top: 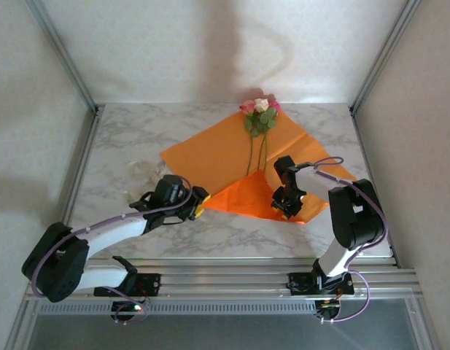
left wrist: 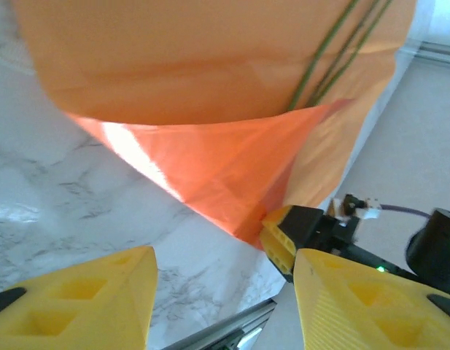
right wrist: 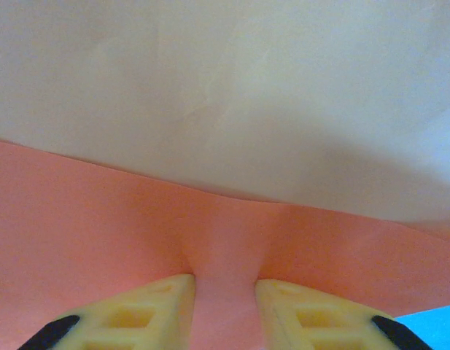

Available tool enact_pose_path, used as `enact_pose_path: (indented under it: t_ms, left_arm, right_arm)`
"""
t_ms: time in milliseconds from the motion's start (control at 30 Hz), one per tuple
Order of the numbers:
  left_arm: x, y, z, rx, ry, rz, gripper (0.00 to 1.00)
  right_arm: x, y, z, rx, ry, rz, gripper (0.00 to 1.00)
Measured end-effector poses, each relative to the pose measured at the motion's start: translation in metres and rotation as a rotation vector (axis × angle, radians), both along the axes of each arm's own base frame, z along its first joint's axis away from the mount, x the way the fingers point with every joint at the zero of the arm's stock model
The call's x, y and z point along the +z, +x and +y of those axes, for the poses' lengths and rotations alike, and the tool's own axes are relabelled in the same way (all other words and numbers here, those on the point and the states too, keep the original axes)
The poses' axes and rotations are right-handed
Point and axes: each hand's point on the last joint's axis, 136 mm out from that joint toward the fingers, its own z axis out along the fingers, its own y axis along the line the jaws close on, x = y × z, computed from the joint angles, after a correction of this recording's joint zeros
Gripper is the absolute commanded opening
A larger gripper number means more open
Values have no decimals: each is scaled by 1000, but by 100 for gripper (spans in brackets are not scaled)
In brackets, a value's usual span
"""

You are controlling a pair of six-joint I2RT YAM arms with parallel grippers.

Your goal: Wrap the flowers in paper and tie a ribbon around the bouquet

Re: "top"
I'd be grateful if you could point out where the aluminium frame post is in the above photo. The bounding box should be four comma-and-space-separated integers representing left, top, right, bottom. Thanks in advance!
26, 0, 101, 114
350, 0, 423, 114

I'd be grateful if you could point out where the aluminium frame bar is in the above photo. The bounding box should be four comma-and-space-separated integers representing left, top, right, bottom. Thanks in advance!
406, 298, 441, 350
5, 300, 39, 350

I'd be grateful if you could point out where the orange wrapping paper sheet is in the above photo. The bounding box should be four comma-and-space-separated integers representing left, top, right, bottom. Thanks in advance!
159, 111, 357, 224

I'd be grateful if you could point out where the cream printed satin ribbon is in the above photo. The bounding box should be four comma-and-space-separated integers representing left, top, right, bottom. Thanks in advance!
124, 160, 171, 203

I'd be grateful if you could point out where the cream artificial rose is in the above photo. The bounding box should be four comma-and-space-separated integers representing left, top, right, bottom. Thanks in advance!
253, 97, 271, 172

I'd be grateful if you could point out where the grey translucent panel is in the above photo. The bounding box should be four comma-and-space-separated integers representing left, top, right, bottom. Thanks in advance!
27, 298, 424, 350

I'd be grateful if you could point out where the wide aluminium frame rail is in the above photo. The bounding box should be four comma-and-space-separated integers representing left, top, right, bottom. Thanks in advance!
26, 257, 424, 302

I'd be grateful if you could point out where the aluminium table side rail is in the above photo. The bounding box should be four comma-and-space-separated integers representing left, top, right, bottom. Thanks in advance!
45, 107, 104, 271
350, 107, 401, 269

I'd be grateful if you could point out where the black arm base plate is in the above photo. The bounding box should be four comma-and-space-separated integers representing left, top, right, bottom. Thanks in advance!
93, 272, 162, 298
287, 271, 356, 297

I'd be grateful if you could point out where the magenta artificial rose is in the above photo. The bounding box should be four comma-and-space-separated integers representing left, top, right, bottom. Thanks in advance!
259, 98, 283, 173

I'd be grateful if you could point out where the black controller board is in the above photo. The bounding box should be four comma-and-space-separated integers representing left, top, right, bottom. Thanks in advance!
314, 298, 342, 320
111, 300, 145, 315

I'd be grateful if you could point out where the grey slotted cable duct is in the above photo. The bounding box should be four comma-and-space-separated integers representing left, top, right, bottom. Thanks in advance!
37, 301, 317, 316

